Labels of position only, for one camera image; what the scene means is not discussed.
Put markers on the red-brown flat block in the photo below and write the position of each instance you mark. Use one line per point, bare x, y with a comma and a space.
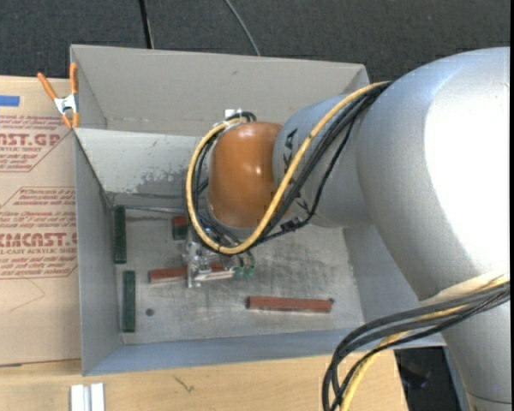
167, 275
289, 304
179, 223

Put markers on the dark green flat block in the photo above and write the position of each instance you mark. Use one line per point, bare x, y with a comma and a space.
129, 302
120, 234

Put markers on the brown cardboard board red print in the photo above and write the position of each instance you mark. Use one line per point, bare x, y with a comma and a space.
30, 298

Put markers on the grey metal bin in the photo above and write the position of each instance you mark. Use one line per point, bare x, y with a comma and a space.
154, 92

